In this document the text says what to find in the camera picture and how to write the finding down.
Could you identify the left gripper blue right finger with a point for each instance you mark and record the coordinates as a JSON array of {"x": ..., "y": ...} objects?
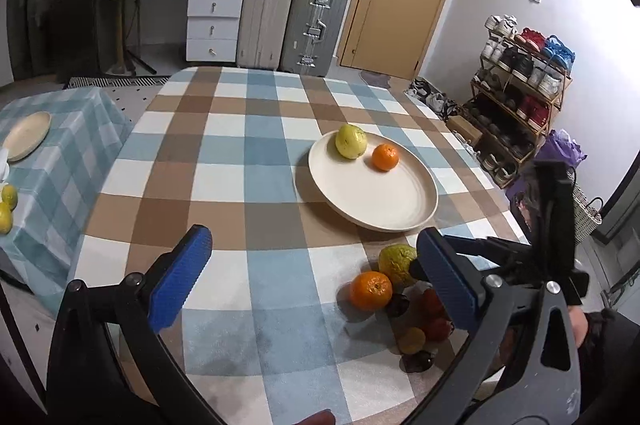
[{"x": 457, "y": 282}]

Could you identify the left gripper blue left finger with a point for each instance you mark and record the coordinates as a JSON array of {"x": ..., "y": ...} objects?
[{"x": 173, "y": 276}]

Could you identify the dark plum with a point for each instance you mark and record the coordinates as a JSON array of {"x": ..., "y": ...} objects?
[
  {"x": 397, "y": 306},
  {"x": 418, "y": 362}
]

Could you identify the brown round longan fruit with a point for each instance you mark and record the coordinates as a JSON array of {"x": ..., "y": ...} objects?
[{"x": 412, "y": 341}]

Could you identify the green-yellow rough pear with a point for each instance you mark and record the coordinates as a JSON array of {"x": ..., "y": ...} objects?
[{"x": 394, "y": 261}]

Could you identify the orange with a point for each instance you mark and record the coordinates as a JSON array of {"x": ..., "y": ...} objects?
[
  {"x": 385, "y": 157},
  {"x": 370, "y": 291}
]

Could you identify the red tomato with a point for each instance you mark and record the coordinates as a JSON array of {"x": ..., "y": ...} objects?
[
  {"x": 431, "y": 305},
  {"x": 437, "y": 330}
]

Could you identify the purple bag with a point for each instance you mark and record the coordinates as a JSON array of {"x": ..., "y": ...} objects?
[{"x": 558, "y": 146}]

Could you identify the checkered tablecloth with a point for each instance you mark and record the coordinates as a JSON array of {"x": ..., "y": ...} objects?
[{"x": 267, "y": 334}]

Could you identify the large cream plate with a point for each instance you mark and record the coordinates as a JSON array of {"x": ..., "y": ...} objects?
[{"x": 400, "y": 200}]

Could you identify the cardboard box on floor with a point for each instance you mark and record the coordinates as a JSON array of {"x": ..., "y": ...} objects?
[{"x": 465, "y": 129}]

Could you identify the wooden shoe rack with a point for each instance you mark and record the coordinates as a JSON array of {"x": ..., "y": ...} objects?
[{"x": 516, "y": 93}]

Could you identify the orange on plate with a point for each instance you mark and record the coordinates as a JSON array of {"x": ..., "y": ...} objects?
[{"x": 385, "y": 157}]

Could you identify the teal checkered side cloth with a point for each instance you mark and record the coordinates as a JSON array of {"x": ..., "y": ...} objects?
[{"x": 57, "y": 185}]

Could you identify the yellow-green pear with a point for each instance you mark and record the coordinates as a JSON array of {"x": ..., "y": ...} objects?
[{"x": 351, "y": 141}]

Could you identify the yellow lemon on side table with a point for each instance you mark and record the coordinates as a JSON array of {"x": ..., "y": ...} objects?
[{"x": 9, "y": 196}]

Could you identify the small cream side plate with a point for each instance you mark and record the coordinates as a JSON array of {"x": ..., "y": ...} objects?
[{"x": 26, "y": 135}]

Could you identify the beige suitcase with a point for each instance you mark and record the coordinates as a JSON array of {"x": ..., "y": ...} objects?
[{"x": 261, "y": 33}]

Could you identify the silver grey suitcase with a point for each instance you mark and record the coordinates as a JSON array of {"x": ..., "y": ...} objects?
[{"x": 311, "y": 36}]

